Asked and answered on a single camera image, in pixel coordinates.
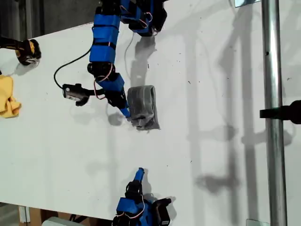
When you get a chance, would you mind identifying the grey striped towel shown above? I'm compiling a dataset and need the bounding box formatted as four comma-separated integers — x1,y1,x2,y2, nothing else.
127,84,161,132

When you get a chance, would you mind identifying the white plastic container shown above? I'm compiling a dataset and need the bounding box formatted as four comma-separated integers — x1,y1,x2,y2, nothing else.
42,216,71,226

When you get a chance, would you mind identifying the brown cardboard box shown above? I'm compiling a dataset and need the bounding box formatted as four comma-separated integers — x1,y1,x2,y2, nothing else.
29,208,113,226

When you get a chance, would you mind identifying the yellow and black power tool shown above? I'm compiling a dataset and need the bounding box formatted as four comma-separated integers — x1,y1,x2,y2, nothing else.
0,36,42,66

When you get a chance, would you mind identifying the yellow cloth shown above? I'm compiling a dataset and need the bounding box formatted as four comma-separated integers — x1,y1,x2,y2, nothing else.
0,74,22,119

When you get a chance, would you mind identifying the white table leg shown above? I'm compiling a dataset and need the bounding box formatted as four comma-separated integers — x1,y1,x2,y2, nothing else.
18,206,31,223

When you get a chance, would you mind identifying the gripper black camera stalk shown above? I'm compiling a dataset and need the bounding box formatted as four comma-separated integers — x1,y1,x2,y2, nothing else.
75,87,106,107

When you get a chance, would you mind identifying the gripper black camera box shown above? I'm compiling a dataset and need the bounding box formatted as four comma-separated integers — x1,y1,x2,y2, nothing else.
152,198,173,226
62,83,82,102

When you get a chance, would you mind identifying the camera black cable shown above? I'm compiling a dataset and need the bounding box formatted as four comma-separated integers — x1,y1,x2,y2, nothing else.
53,48,94,90

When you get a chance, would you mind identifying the steel post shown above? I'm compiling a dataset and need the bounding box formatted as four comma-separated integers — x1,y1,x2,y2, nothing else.
261,0,289,226

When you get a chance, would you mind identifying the black post clamp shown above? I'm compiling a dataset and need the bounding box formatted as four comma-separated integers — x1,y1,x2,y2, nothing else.
259,100,301,124

